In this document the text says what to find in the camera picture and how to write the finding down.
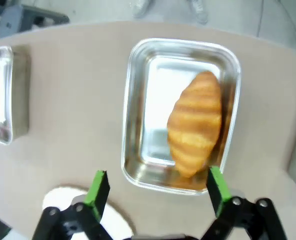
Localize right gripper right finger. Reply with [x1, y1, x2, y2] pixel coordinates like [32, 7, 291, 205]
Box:
[200, 165, 289, 240]

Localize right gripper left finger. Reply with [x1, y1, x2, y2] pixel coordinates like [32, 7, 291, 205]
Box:
[32, 169, 129, 240]

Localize golden croissant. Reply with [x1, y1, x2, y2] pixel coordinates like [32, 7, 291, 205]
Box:
[166, 70, 223, 179]

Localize steel rectangular container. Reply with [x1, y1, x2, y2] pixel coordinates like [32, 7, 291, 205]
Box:
[0, 45, 30, 146]
[120, 37, 242, 196]

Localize white scalloped plate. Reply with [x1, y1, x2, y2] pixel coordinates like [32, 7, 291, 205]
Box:
[41, 186, 134, 240]

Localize white sneaker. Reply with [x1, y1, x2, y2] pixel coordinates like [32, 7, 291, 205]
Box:
[187, 0, 209, 25]

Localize grey metal table base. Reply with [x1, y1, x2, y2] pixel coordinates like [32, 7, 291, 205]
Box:
[0, 4, 71, 41]

